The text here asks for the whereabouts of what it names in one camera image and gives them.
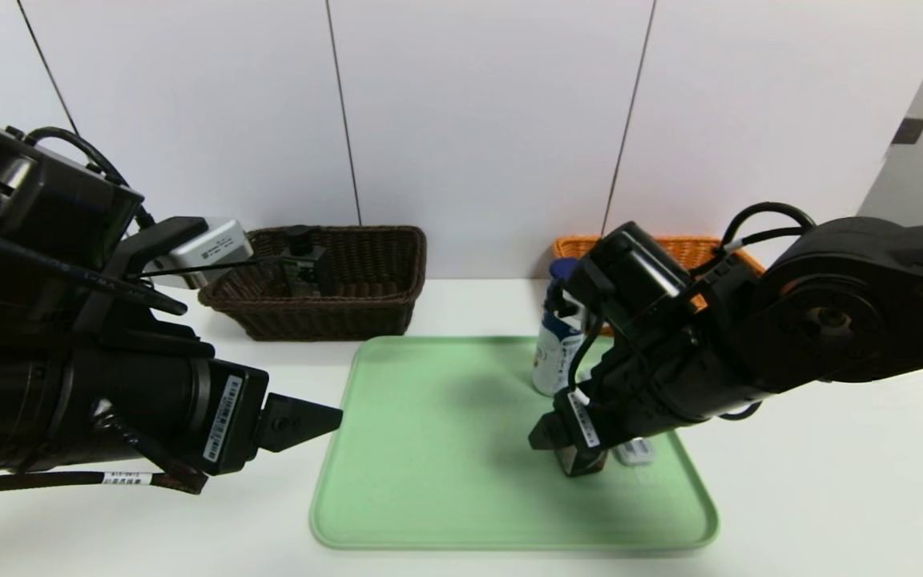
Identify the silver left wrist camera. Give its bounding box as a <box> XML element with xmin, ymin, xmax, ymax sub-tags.
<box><xmin>145</xmin><ymin>218</ymin><xmax>256</xmax><ymax>291</ymax></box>

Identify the orange wicker basket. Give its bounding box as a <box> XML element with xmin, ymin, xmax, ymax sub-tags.
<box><xmin>551</xmin><ymin>235</ymin><xmax>767</xmax><ymax>337</ymax></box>

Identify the black gum box with pink print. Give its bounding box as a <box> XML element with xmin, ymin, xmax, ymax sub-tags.
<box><xmin>554</xmin><ymin>445</ymin><xmax>616</xmax><ymax>479</ymax></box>

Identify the clear plastic compass case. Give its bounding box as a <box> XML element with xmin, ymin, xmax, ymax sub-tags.
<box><xmin>612</xmin><ymin>437</ymin><xmax>657</xmax><ymax>466</ymax></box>

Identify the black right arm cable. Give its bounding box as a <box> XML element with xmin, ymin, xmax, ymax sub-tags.
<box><xmin>718</xmin><ymin>202</ymin><xmax>819</xmax><ymax>257</ymax></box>

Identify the white bottle with blue cap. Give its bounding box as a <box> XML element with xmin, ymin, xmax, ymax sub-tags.
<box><xmin>531</xmin><ymin>258</ymin><xmax>590</xmax><ymax>397</ymax></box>

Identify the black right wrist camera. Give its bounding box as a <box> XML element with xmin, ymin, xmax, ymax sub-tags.
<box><xmin>566</xmin><ymin>222</ymin><xmax>699</xmax><ymax>337</ymax></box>

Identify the dark brown wicker basket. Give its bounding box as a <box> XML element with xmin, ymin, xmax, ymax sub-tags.
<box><xmin>199</xmin><ymin>225</ymin><xmax>428</xmax><ymax>342</ymax></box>

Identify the light green plastic tray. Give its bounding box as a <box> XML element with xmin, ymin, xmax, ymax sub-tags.
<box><xmin>308</xmin><ymin>335</ymin><xmax>720</xmax><ymax>551</ymax></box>

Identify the black square pump bottle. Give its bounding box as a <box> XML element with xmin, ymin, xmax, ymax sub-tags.
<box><xmin>280</xmin><ymin>225</ymin><xmax>328</xmax><ymax>297</ymax></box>

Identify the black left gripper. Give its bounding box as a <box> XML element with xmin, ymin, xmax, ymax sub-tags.
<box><xmin>72</xmin><ymin>347</ymin><xmax>344</xmax><ymax>477</ymax></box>

